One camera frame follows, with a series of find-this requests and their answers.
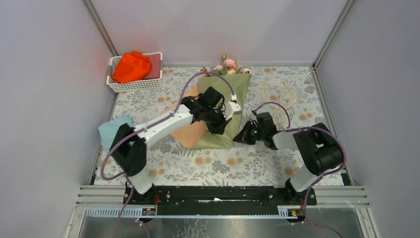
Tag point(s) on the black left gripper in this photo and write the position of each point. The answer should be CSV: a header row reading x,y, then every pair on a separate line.
x,y
218,127

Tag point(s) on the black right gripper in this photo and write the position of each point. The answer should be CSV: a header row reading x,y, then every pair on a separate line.
x,y
243,136

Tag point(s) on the orange wrapping paper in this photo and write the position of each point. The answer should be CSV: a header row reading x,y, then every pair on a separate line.
x,y
189,136

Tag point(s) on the olive green wrapping paper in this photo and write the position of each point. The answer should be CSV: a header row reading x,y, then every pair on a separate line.
x,y
229,93

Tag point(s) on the cream ribbon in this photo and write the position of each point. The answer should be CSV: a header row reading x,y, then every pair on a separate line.
x,y
278,90

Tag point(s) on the pink fake flower bunch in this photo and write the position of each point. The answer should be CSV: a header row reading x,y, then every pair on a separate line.
x,y
227,67

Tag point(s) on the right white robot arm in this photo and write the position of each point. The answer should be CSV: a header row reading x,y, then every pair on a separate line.
x,y
318,148

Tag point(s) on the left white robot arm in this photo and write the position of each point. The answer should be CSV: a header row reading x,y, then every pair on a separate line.
x,y
130,145

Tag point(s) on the dark red cloth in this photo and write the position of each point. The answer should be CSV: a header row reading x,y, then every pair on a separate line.
x,y
156,66

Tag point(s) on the white perforated plastic basket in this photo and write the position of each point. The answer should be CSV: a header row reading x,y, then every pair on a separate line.
x,y
135,85

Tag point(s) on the orange cloth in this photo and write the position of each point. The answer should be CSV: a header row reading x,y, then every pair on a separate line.
x,y
132,66

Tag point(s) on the light blue towel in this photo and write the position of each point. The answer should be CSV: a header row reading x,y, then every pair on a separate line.
x,y
108,130

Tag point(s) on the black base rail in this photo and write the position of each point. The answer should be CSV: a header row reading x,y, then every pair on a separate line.
x,y
219,200

